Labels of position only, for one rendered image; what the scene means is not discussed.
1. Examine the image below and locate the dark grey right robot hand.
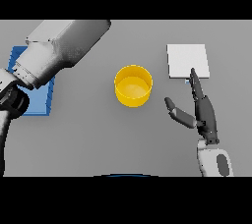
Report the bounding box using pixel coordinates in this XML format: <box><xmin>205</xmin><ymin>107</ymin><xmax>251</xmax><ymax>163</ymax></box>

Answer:
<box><xmin>163</xmin><ymin>67</ymin><xmax>221</xmax><ymax>145</ymax></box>

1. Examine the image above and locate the pale square measuring scale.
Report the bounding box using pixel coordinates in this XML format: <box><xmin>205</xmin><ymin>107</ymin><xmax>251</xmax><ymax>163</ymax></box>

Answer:
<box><xmin>165</xmin><ymin>43</ymin><xmax>211</xmax><ymax>80</ymax></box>

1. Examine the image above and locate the yellow bowl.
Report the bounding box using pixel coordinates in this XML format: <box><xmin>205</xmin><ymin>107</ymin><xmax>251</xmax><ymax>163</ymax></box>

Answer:
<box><xmin>113</xmin><ymin>64</ymin><xmax>154</xmax><ymax>108</ymax></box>

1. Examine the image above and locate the blue tray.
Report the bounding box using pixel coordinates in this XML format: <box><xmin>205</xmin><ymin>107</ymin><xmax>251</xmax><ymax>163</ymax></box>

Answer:
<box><xmin>7</xmin><ymin>45</ymin><xmax>56</xmax><ymax>117</ymax></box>

